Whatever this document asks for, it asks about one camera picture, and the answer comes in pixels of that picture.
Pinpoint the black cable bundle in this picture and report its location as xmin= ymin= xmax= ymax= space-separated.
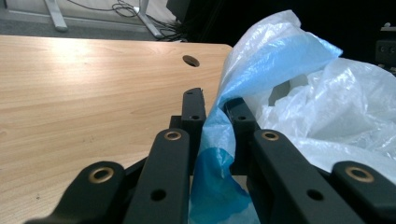
xmin=66 ymin=0 xmax=188 ymax=43

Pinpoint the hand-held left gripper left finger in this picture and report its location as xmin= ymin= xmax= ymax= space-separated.
xmin=169 ymin=88 xmax=207 ymax=175

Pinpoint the black metal bracket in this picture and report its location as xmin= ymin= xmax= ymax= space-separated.
xmin=375 ymin=21 xmax=396 ymax=76

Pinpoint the white desk frame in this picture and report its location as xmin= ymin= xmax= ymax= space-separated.
xmin=43 ymin=0 xmax=163 ymax=40

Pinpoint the white and blue plastic bag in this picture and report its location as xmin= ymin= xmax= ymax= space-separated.
xmin=188 ymin=8 xmax=396 ymax=224

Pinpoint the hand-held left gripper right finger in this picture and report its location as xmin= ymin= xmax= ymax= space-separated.
xmin=223 ymin=97 xmax=261 ymax=175

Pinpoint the black curtain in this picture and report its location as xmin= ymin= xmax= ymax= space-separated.
xmin=166 ymin=0 xmax=396 ymax=63

